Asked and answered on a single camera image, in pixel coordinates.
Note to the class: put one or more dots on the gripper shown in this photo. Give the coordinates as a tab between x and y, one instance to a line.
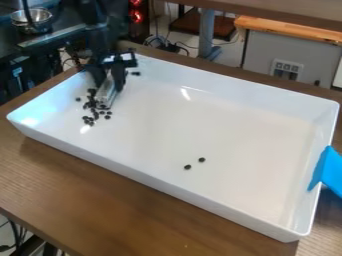
116	58

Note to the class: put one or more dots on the wooden desk with grey leg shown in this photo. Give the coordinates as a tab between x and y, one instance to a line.
206	30

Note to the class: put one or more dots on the silver sweeping tool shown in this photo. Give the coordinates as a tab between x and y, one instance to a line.
108	95

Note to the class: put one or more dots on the white tray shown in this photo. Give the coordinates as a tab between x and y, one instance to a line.
214	126

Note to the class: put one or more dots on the blue tool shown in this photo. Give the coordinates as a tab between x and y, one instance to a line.
330	173

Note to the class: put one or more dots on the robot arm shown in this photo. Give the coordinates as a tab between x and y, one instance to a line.
96	20

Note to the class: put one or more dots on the silver bowl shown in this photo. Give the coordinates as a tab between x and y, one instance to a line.
31	18

